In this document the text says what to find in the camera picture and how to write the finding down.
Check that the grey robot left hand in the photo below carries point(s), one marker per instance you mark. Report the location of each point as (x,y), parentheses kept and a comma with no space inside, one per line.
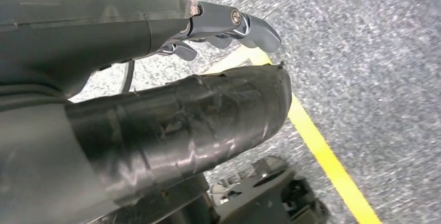
(103,153)

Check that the dark robot foot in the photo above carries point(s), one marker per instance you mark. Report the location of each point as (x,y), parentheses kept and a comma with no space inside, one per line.
(258,195)

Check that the yellow floor tape square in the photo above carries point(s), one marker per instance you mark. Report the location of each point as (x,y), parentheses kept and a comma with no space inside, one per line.
(327,160)

